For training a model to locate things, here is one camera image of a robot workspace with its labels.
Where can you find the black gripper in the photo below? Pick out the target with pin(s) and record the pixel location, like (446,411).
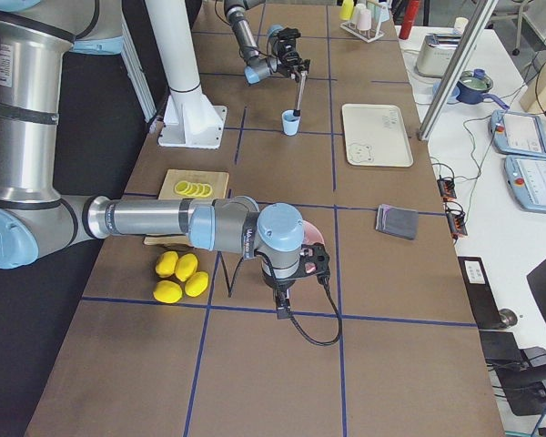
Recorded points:
(289,58)
(273,282)

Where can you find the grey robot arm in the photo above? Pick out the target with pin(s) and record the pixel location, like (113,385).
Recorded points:
(259,65)
(35,220)

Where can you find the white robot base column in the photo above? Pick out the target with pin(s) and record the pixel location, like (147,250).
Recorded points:
(190,120)

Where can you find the light blue plastic cup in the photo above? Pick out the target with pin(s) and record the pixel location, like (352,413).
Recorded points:
(290,122)

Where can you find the pink bowl of ice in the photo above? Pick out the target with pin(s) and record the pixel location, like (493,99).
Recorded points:
(312,235)

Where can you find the yellow cup on rack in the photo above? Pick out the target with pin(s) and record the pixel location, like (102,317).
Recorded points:
(346,10)

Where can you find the pink cup on rack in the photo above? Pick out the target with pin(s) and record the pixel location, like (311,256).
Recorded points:
(364,20)

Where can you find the yellow lemon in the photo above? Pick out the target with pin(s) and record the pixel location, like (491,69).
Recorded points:
(166,264)
(186,267)
(197,284)
(168,292)

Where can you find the cream bear serving tray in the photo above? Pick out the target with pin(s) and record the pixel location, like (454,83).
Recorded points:
(375,136)

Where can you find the red bottle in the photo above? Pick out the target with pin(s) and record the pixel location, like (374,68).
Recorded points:
(411,11)

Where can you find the cream toaster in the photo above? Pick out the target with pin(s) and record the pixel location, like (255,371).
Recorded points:
(435,54)

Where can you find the grey folded cloth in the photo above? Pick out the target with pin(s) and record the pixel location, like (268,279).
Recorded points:
(397,222)

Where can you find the lemon slices row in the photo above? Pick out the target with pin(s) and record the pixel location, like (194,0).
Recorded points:
(193,189)

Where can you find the blue small bowl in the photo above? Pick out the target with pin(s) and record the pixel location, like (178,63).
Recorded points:
(453,97)

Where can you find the blue saucepan with lid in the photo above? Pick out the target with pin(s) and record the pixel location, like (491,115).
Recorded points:
(475,87)

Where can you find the blue teach pendant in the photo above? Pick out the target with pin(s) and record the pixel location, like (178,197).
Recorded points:
(515,133)
(527,178)

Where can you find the aluminium frame post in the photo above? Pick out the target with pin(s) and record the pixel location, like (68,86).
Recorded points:
(458,62)

